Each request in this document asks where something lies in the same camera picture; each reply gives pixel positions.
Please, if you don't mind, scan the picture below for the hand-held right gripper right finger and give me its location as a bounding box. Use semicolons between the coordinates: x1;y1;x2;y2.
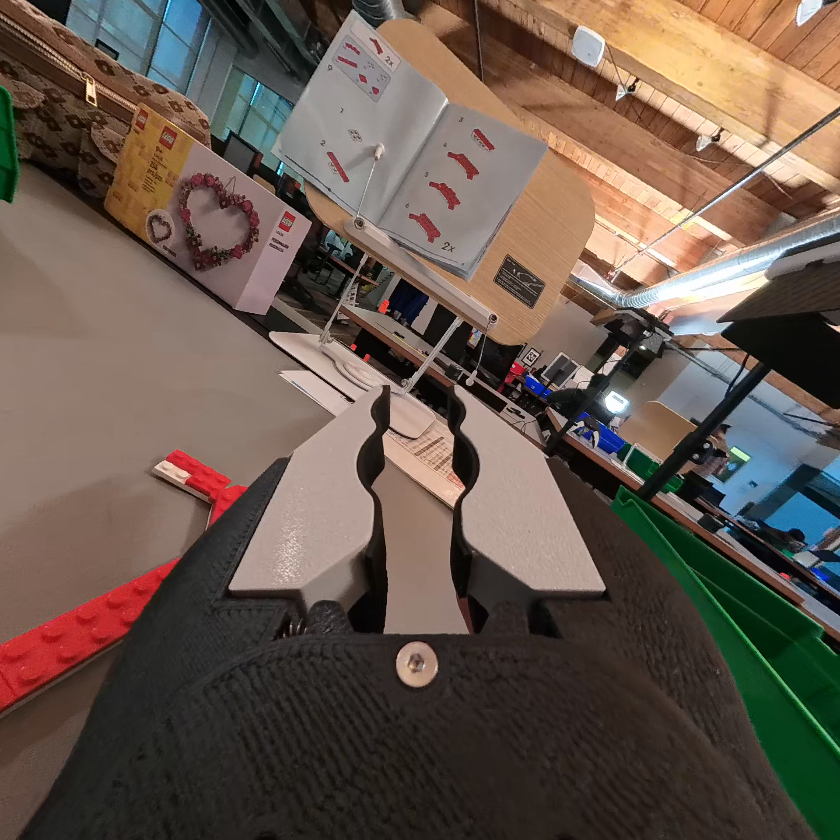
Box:
446;385;607;621

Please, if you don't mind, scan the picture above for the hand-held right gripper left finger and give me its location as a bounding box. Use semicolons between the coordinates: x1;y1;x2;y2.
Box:
226;385;393;618

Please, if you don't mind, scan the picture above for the red lego plate assembly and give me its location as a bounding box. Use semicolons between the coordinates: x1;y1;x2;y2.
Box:
0;449;249;713

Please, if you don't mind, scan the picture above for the lego set box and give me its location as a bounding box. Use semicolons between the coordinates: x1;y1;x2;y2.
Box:
104;101;313;316

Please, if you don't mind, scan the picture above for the lego instruction booklet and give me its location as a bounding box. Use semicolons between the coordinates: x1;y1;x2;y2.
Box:
271;10;550;281

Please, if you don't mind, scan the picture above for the white printed paper sheet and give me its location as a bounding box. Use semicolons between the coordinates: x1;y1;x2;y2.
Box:
279;371;473;509

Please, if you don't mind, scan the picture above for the green plastic bin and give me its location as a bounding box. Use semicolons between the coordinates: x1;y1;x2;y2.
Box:
610;486;840;840
0;85;21;204
623;443;685;494

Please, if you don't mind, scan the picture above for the black light stand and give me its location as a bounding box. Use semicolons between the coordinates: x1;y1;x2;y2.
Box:
637;246;840;503

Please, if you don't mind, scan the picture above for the brown patterned bag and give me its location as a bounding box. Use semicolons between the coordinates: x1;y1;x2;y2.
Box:
0;0;212;201

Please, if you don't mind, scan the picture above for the white ceiling access point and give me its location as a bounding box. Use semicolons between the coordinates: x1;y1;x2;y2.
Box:
571;25;606;68

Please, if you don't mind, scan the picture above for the black camera tripod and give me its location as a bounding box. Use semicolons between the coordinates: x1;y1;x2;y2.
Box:
548;308;672;457

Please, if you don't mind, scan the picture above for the silver ventilation duct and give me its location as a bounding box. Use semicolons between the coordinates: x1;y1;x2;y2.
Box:
571;217;840;312

